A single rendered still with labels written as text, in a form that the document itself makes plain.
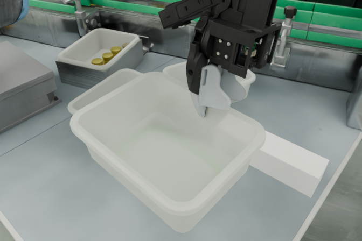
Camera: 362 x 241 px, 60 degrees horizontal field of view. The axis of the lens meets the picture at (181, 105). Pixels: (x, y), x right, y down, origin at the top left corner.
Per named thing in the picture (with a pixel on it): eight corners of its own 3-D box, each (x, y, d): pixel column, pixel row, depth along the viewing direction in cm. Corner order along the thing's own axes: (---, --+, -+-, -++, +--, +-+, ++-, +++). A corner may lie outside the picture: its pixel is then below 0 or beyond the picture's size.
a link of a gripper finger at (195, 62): (190, 98, 41) (201, 33, 36) (181, 93, 42) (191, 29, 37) (211, 87, 44) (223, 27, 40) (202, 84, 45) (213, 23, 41)
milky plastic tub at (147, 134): (184, 263, 36) (183, 222, 30) (75, 161, 48) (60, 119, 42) (264, 172, 46) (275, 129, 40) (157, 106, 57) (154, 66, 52)
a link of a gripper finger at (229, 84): (231, 128, 45) (245, 70, 40) (199, 111, 48) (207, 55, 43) (242, 120, 47) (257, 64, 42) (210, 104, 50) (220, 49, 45)
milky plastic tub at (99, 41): (144, 58, 107) (142, 35, 102) (109, 94, 91) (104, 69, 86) (101, 49, 112) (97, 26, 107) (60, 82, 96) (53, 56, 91)
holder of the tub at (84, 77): (150, 52, 112) (149, 32, 107) (109, 94, 92) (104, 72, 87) (109, 43, 117) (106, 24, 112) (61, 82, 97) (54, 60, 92)
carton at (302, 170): (311, 197, 64) (319, 178, 60) (213, 145, 76) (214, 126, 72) (321, 178, 68) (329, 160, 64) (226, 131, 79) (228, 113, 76)
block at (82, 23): (103, 27, 113) (100, 8, 109) (88, 37, 106) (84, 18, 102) (95, 25, 114) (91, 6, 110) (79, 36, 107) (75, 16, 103)
